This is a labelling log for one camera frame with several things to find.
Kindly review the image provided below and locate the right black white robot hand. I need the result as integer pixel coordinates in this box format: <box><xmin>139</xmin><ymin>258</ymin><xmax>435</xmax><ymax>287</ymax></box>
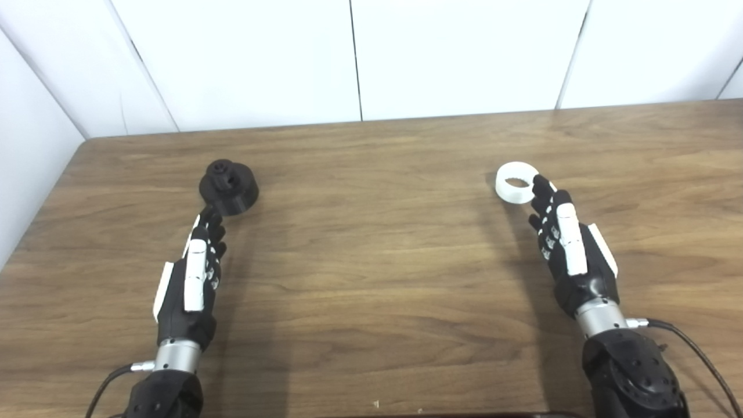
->
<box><xmin>527</xmin><ymin>174</ymin><xmax>621</xmax><ymax>319</ymax></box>

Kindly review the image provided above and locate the round black plastic part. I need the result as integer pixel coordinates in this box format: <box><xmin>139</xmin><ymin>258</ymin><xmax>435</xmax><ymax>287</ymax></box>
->
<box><xmin>199</xmin><ymin>158</ymin><xmax>259</xmax><ymax>217</ymax></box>

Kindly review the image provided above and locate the white plastic ring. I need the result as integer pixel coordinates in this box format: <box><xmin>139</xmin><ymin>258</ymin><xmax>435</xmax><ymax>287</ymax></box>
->
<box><xmin>495</xmin><ymin>162</ymin><xmax>540</xmax><ymax>205</ymax></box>

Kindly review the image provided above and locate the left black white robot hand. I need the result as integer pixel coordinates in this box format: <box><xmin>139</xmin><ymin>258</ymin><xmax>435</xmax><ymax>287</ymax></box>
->
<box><xmin>153</xmin><ymin>204</ymin><xmax>228</xmax><ymax>352</ymax></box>

